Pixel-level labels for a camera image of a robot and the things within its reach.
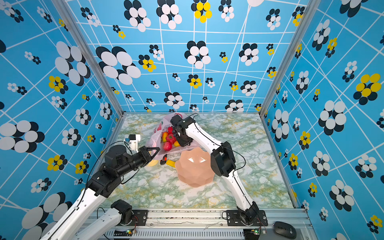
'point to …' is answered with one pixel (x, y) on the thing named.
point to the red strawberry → (171, 138)
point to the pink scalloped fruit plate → (194, 168)
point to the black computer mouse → (285, 230)
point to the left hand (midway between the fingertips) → (161, 148)
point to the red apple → (167, 146)
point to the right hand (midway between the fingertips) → (187, 142)
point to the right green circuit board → (251, 234)
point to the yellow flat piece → (171, 163)
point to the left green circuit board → (123, 232)
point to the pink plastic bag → (156, 140)
